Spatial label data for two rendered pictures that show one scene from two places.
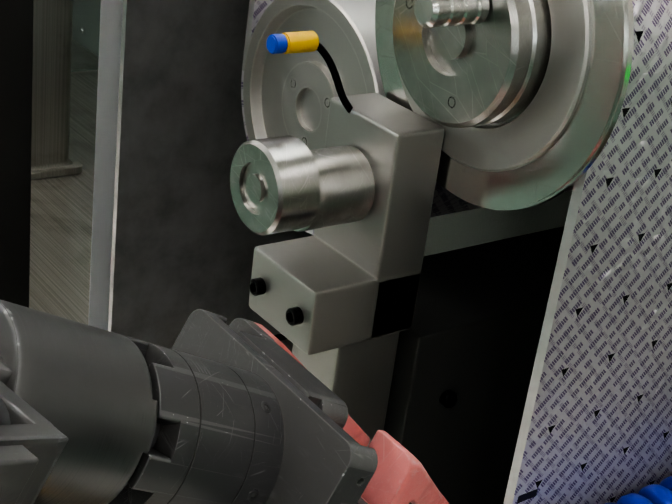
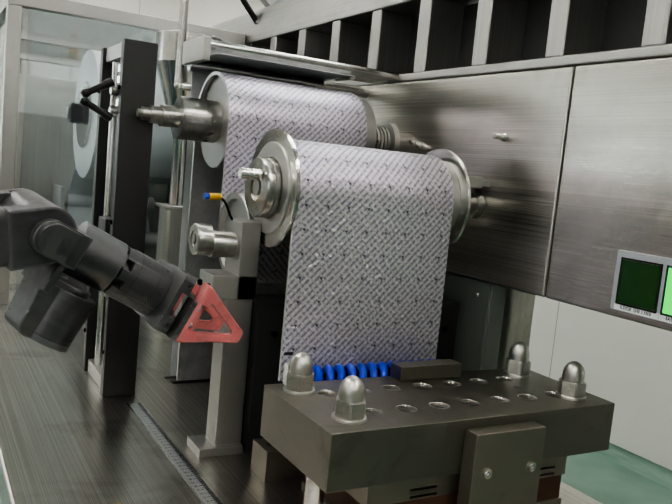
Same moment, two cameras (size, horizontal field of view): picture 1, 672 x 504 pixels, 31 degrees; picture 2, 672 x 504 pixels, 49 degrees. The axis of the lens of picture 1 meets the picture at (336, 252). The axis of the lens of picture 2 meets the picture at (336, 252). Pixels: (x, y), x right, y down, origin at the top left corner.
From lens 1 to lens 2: 50 cm
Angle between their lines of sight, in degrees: 21
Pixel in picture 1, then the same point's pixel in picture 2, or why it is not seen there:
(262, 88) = not seen: hidden behind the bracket
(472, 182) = (268, 239)
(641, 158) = (317, 223)
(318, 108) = not seen: hidden behind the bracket
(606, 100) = (294, 197)
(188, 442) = (137, 268)
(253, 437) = (160, 276)
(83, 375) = (105, 240)
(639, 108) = (312, 205)
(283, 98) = not seen: hidden behind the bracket
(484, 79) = (262, 197)
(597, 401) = (316, 320)
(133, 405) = (120, 252)
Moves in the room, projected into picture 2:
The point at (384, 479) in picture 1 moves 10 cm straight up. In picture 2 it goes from (201, 293) to (209, 199)
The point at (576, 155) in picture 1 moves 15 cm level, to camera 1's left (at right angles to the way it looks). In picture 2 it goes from (289, 218) to (169, 204)
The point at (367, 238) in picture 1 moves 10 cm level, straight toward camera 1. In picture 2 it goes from (236, 262) to (207, 271)
